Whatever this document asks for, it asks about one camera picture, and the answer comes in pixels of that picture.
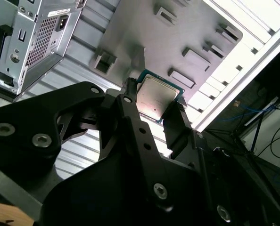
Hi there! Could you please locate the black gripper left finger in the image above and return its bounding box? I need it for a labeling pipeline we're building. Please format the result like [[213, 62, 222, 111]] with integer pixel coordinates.
[[0, 77, 178, 214]]

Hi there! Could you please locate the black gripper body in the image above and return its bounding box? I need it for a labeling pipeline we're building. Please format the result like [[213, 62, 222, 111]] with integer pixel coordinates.
[[36, 153, 222, 226]]

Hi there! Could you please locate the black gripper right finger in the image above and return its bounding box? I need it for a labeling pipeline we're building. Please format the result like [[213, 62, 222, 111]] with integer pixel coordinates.
[[163, 101, 280, 226]]

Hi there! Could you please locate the silver CPU chip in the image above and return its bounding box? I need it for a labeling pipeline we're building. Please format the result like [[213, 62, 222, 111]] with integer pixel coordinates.
[[135, 67, 186, 125]]

